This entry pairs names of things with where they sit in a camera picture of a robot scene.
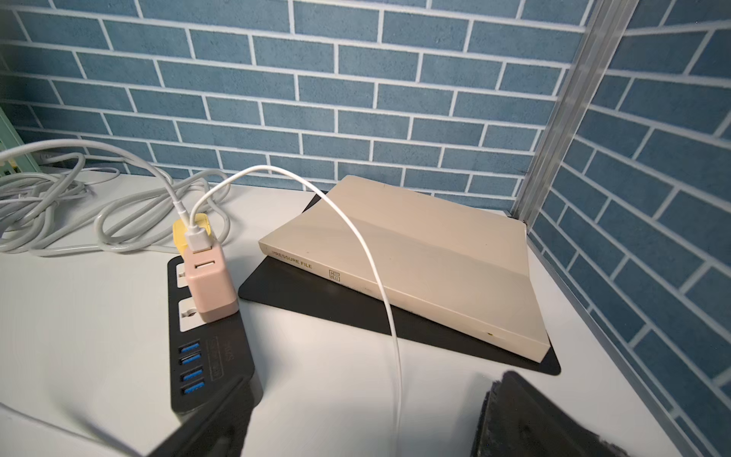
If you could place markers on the black power strip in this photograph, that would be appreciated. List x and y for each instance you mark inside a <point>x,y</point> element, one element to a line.
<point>204,357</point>

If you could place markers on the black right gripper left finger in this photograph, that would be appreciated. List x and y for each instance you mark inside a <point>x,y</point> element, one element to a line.
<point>219,428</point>

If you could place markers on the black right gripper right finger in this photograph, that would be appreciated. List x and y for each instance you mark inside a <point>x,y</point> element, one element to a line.
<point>518,420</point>

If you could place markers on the pink USB charger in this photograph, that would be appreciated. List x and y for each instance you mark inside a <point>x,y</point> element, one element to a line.
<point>210,283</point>

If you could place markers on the yellow USB charger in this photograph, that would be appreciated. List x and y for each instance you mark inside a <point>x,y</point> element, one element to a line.
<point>202,233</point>

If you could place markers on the beige file box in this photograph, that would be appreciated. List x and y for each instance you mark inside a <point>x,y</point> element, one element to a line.
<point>464,268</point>

